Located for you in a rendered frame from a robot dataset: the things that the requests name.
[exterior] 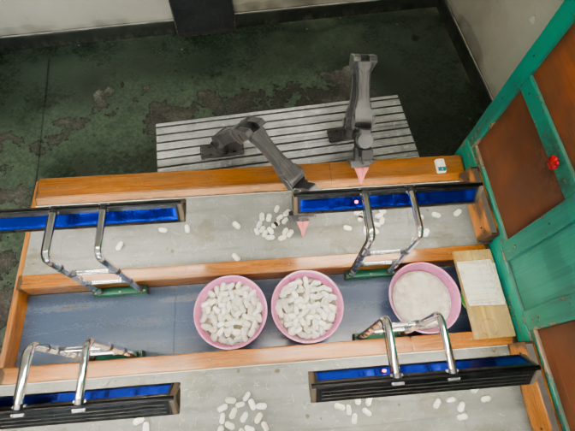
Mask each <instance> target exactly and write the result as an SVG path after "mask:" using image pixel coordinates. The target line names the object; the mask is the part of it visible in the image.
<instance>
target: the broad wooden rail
mask: <svg viewBox="0 0 575 431"><path fill-rule="evenodd" d="M436 159H444V162H445V165H446V169H447V171H446V173H439V174H438V173H437V172H436V165H435V160H436ZM297 165H298V166H300V167H302V168H303V169H304V171H305V176H306V180H309V182H311V183H315V184H316V185H317V187H318V188H321V189H331V188H346V187H361V186H388V185H403V184H417V183H431V182H446V181H460V180H459V174H460V173H462V172H464V171H465V165H464V163H463V160H462V156H461V155H455V156H426V157H411V158H395V159H381V160H376V163H372V164H371V165H369V169H368V171H367V173H366V174H365V177H364V180H363V183H362V184H359V177H358V175H357V173H356V171H355V168H350V164H349V163H347V162H321V163H306V164H297ZM260 192H288V190H287V188H286V187H285V186H284V184H283V183H282V181H281V180H280V179H279V178H278V175H277V173H276V171H275V170H274V168H273V166H261V167H245V168H216V169H201V170H186V171H171V172H156V173H140V174H111V175H95V176H80V177H64V178H49V179H39V183H38V187H37V191H36V196H35V200H36V204H37V206H46V205H60V204H88V203H102V202H117V201H132V200H146V199H160V198H188V197H203V196H217V195H231V194H246V193H260Z"/></svg>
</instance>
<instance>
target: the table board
mask: <svg viewBox="0 0 575 431"><path fill-rule="evenodd" d="M38 183H39V182H38V181H37V182H36V186H35V190H34V194H33V202H32V207H31V208H36V206H37V204H36V200H35V196H36V191H37V187H38ZM30 236H31V232H26V236H25V239H24V244H23V248H22V253H21V260H20V265H19V268H18V273H17V277H16V282H15V289H14V293H13V297H12V302H11V306H10V311H9V319H8V322H7V327H6V331H5V335H4V340H3V348H2V351H1V356H0V368H11V367H15V365H16V361H17V357H18V351H19V347H20V342H21V334H22V329H23V325H24V320H25V315H26V311H27V302H28V298H29V296H30V295H28V294H25V293H24V292H20V291H17V290H16V285H17V281H18V277H19V276H21V275H22V274H23V269H24V265H25V261H26V256H27V249H28V245H29V240H30Z"/></svg>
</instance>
